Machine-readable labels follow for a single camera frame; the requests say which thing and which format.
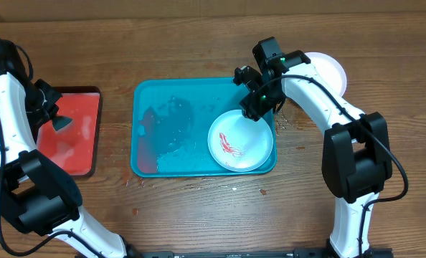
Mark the light blue plate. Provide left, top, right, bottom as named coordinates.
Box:
left=207, top=110, right=274, bottom=172

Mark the white plate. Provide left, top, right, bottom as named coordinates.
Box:
left=305, top=52, right=347, bottom=97

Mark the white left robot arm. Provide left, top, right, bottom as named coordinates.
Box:
left=0, top=38, right=140, bottom=257

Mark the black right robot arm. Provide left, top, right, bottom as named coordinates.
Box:
left=233, top=50, right=409, bottom=257

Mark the dark red water tray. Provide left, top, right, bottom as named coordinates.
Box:
left=36, top=86, right=103, bottom=177

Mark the blue plastic tray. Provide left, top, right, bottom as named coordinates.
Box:
left=130, top=77, right=277, bottom=178

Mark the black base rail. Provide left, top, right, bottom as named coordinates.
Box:
left=75, top=247, right=395, bottom=258

